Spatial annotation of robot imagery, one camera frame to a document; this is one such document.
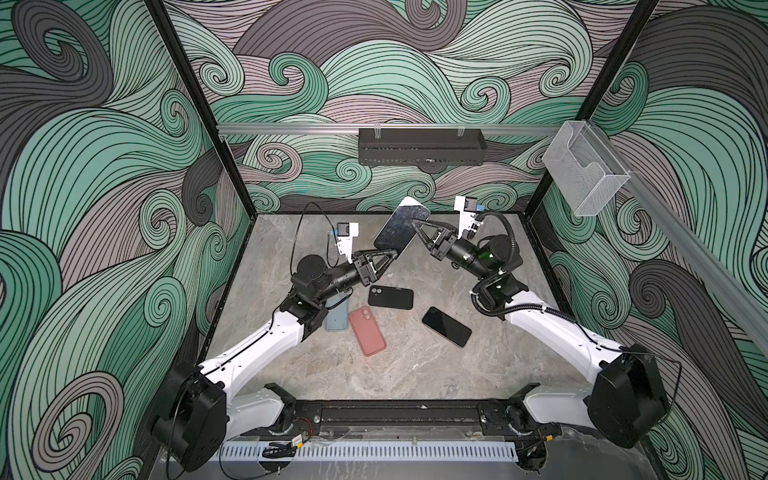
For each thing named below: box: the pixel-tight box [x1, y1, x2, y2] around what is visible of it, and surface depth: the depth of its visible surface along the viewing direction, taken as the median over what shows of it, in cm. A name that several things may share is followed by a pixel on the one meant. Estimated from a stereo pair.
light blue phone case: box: [325, 299, 349, 331], surface depth 92 cm
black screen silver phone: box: [373, 196, 431, 257], surface depth 66 cm
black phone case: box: [368, 285, 414, 310], surface depth 97 cm
